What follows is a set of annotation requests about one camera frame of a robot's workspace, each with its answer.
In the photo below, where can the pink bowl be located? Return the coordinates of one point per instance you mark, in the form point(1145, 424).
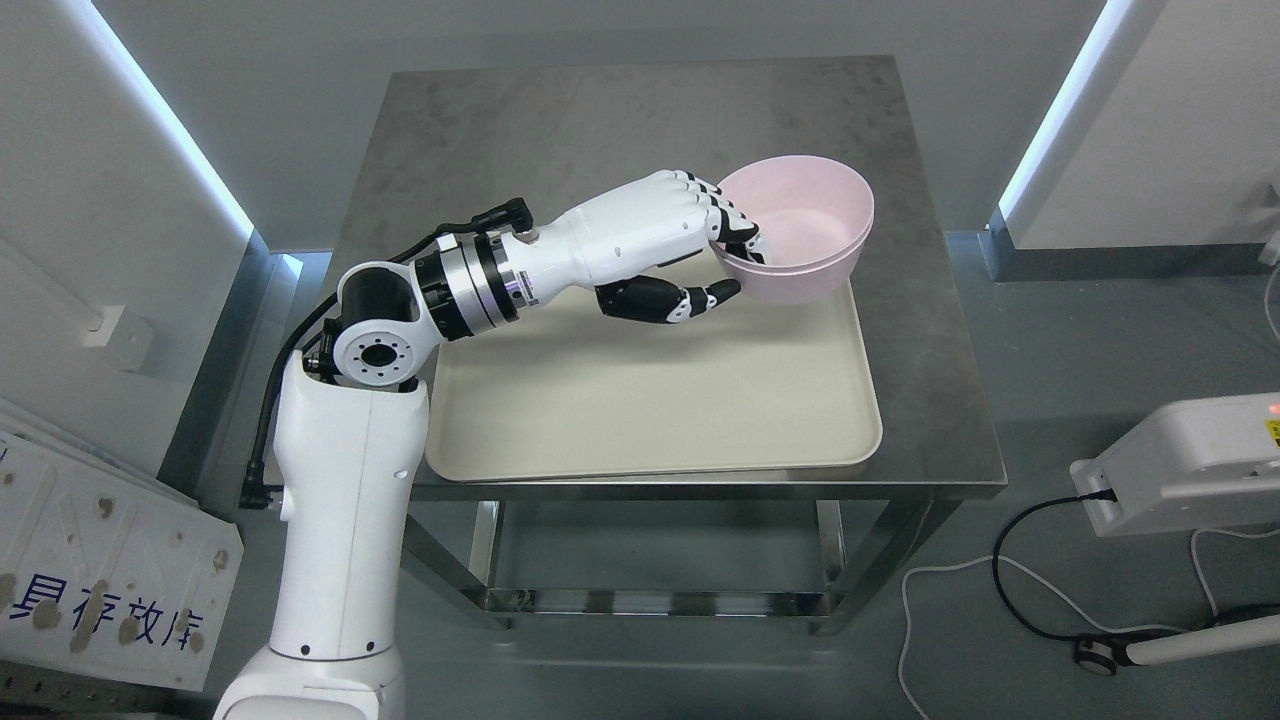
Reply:
point(814, 214)
point(800, 280)

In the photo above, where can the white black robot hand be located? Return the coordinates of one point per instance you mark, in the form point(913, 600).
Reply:
point(606, 244)

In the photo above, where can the stainless steel table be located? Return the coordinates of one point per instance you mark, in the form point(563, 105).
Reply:
point(446, 143)

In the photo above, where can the white wall socket box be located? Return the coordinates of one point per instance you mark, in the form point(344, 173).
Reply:
point(111, 331)

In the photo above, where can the white panel with blue letters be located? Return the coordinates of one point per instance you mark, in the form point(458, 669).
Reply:
point(105, 578)

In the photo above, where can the white leg with caster wheel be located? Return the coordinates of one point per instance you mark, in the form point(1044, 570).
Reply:
point(1235, 630)

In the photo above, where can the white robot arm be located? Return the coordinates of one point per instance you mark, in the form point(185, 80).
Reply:
point(341, 434)

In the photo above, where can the cream plastic tray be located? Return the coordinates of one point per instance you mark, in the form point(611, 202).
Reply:
point(567, 393)

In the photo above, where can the white machine with red light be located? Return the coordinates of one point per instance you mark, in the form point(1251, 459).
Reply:
point(1192, 464)

